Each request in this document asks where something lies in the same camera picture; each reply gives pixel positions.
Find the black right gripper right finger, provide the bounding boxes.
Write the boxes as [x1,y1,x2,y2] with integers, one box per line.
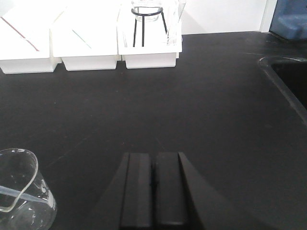
[154,152,274,230]

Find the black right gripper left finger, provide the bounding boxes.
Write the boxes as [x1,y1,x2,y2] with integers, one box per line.
[92,153,153,230]

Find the clear glass beaker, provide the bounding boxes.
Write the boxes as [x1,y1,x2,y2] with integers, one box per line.
[0,148,57,230]

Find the right white plastic bin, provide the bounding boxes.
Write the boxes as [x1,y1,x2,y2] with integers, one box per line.
[118,0,185,69]

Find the white plastic bin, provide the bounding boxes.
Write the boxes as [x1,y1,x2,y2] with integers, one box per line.
[118,0,185,69]
[0,0,66,74]
[51,0,120,71]

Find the black lab sink basin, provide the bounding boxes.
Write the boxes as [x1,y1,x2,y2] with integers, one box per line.
[258,56,307,125]

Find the middle white plastic bin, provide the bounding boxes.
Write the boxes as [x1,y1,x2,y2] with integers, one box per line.
[51,0,120,71]

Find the red striped glass pipette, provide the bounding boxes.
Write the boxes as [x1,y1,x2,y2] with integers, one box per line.
[0,16,40,52]

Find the left white plastic bin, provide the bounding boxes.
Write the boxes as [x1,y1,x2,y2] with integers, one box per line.
[0,0,66,74]

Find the round bottom glass flask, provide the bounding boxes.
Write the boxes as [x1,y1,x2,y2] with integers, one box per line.
[131,0,162,22]

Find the blue foam block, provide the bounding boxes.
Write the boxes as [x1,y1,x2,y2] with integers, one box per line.
[270,0,307,40]

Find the black wire tripod stand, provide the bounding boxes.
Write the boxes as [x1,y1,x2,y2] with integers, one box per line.
[131,7,167,47]

